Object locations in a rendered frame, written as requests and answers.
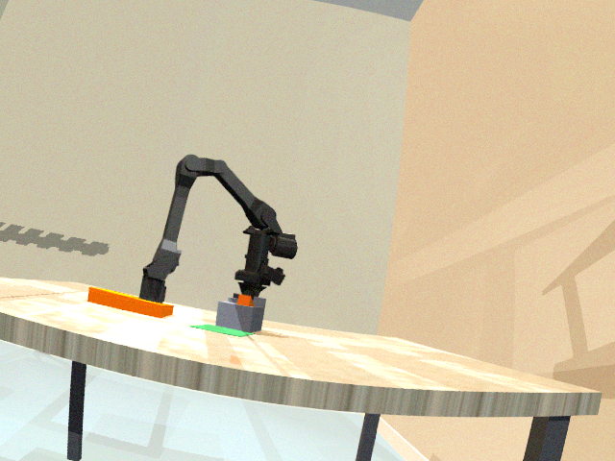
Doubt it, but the orange l-shaped part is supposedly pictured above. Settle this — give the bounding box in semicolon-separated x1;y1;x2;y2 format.
237;294;254;306

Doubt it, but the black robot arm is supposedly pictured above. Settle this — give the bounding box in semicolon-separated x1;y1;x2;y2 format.
139;154;298;304

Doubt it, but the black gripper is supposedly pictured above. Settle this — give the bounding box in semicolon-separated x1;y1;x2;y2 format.
234;252;270;300

